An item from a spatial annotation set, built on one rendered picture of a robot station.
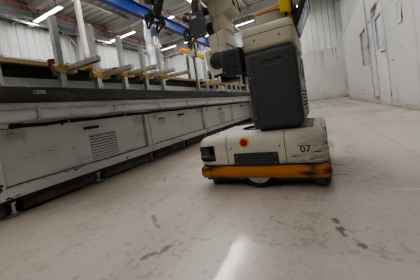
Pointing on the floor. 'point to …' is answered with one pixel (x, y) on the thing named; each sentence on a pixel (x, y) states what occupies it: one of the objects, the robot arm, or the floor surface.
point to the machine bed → (95, 139)
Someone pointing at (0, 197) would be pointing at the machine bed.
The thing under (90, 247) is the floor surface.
